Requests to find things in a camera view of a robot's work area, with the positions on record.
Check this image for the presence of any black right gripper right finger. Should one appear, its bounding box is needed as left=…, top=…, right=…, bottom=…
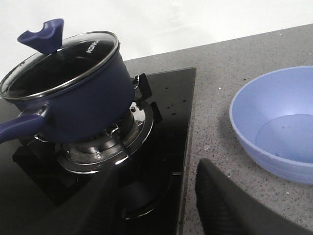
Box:
left=195, top=159, right=312, bottom=235

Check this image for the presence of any glass lid with blue knob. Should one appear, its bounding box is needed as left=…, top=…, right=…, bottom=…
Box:
left=0, top=19, right=118, bottom=100

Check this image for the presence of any light blue plastic bowl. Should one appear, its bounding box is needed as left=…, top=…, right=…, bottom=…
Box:
left=229, top=66, right=313, bottom=185

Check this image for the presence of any dark blue saucepan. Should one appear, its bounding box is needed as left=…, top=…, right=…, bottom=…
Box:
left=0, top=42, right=134, bottom=143

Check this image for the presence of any black round gas burner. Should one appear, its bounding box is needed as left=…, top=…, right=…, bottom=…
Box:
left=57, top=101, right=154, bottom=174

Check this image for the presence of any black glass gas cooktop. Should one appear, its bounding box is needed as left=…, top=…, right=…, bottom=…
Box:
left=0, top=68, right=196, bottom=235

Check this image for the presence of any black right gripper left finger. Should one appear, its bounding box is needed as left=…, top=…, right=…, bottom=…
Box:
left=0, top=166, right=117, bottom=235

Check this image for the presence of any black pan support grate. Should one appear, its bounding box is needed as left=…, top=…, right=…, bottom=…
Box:
left=12, top=74, right=152, bottom=205

